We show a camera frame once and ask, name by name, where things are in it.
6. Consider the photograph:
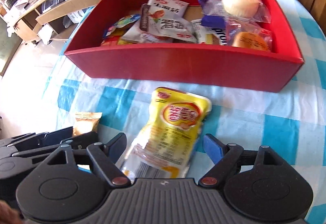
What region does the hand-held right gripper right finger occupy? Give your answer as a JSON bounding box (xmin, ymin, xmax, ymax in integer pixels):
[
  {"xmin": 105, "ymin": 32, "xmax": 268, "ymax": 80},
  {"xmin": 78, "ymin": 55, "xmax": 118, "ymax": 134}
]
[{"xmin": 199, "ymin": 134, "xmax": 284, "ymax": 187}]

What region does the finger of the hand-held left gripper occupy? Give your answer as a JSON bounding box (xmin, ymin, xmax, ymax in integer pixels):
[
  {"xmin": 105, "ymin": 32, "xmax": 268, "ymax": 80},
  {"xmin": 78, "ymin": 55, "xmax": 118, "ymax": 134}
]
[
  {"xmin": 10, "ymin": 132, "xmax": 98, "ymax": 161},
  {"xmin": 0, "ymin": 127, "xmax": 73, "ymax": 149}
]

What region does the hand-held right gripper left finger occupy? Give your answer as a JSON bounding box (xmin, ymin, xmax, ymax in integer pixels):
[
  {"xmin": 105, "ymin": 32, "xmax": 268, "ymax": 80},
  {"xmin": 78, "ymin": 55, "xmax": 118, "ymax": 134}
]
[{"xmin": 42, "ymin": 133, "xmax": 131, "ymax": 187}]

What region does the small orange snack packet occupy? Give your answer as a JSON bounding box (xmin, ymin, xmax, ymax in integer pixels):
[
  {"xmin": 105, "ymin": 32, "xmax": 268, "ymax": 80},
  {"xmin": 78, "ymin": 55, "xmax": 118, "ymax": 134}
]
[{"xmin": 72, "ymin": 111, "xmax": 103, "ymax": 138}]

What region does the yellow snack pouch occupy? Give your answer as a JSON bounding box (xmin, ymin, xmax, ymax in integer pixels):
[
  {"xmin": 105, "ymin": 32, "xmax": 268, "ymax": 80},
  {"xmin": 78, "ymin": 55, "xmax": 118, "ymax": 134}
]
[{"xmin": 120, "ymin": 86, "xmax": 212, "ymax": 179}]

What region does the red cardboard box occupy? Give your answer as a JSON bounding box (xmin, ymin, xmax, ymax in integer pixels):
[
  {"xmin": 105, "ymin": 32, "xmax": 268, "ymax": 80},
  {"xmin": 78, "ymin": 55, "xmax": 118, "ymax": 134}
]
[{"xmin": 64, "ymin": 0, "xmax": 305, "ymax": 93}]

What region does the orange round cake packet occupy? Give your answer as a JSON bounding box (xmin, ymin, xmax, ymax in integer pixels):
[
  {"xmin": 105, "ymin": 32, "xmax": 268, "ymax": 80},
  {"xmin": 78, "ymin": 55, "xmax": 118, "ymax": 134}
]
[{"xmin": 228, "ymin": 23, "xmax": 273, "ymax": 53}]

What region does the blue snack packet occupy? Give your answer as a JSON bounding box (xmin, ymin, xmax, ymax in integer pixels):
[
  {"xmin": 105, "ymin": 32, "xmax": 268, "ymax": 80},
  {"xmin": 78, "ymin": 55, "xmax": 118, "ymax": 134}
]
[{"xmin": 103, "ymin": 15, "xmax": 141, "ymax": 37}]

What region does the purple wafer biscuit packet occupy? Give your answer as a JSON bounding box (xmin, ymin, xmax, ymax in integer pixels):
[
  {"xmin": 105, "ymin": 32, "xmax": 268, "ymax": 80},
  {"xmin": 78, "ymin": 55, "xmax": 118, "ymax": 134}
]
[{"xmin": 198, "ymin": 0, "xmax": 245, "ymax": 38}]

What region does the white packet with red print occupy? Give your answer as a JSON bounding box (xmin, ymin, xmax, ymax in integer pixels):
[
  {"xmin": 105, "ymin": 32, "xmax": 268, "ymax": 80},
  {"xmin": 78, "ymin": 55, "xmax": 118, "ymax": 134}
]
[
  {"xmin": 146, "ymin": 0, "xmax": 189, "ymax": 21},
  {"xmin": 122, "ymin": 3, "xmax": 198, "ymax": 44}
]

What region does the white bun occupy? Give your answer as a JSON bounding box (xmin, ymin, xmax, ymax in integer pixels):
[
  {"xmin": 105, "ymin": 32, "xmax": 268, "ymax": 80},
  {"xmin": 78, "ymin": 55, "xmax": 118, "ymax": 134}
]
[{"xmin": 205, "ymin": 0, "xmax": 271, "ymax": 23}]

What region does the blue checkered tablecloth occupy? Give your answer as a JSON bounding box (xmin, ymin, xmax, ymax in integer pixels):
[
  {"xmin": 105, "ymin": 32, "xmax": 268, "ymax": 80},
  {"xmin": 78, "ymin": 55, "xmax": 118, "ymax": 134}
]
[{"xmin": 44, "ymin": 0, "xmax": 326, "ymax": 224}]

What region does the yellow and red snack packet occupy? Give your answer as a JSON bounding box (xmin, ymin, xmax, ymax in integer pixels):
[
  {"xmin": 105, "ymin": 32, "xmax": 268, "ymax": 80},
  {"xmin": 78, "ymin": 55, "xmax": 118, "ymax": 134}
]
[{"xmin": 100, "ymin": 30, "xmax": 128, "ymax": 46}]

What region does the white and green wafer packet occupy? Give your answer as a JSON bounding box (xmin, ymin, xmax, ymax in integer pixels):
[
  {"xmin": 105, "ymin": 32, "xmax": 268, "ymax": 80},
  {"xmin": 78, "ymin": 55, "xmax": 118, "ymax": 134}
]
[{"xmin": 191, "ymin": 19, "xmax": 228, "ymax": 46}]

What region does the white and blue carton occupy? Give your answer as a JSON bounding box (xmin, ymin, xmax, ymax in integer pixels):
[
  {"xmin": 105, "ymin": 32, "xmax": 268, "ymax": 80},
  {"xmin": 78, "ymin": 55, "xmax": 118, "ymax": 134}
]
[{"xmin": 67, "ymin": 9, "xmax": 88, "ymax": 23}]

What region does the wooden tv cabinet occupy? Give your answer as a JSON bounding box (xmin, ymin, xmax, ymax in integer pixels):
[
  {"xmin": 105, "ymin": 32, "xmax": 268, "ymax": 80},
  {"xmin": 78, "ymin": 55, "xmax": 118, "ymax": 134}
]
[{"xmin": 8, "ymin": 0, "xmax": 326, "ymax": 43}]

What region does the brown cardboard box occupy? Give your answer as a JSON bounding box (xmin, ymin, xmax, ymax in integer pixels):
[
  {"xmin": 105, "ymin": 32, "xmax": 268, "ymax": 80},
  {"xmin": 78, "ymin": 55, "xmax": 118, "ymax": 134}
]
[{"xmin": 309, "ymin": 0, "xmax": 326, "ymax": 33}]

